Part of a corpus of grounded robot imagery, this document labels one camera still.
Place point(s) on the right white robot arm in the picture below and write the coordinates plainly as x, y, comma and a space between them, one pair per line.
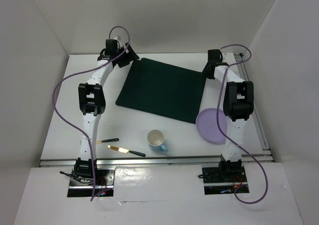
237, 107

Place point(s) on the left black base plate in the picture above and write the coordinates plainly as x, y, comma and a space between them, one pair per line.
82, 187

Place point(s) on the aluminium rail front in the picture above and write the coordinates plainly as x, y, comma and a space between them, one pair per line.
137, 162

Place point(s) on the aluminium rail right side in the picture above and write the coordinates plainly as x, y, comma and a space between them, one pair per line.
254, 138

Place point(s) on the blue mug white inside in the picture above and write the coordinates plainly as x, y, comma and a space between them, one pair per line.
156, 140

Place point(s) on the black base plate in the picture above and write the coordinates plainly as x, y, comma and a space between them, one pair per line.
82, 187
216, 184

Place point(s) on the dark green cloth placemat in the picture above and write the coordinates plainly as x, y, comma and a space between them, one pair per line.
163, 89

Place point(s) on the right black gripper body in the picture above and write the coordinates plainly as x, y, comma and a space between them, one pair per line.
205, 71

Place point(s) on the purple plastic plate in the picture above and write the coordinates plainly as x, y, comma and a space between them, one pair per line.
206, 124

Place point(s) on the gold knife black handle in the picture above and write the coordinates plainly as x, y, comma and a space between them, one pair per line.
123, 150

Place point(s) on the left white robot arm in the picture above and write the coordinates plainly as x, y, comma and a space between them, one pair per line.
92, 102

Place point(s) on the aluminium rail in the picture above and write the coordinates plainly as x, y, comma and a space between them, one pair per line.
254, 138
137, 162

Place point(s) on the gold fork black handle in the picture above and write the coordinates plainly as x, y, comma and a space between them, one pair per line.
108, 140

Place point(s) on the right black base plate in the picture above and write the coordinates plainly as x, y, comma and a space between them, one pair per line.
216, 184

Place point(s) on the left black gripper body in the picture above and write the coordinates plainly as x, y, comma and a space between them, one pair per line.
125, 57

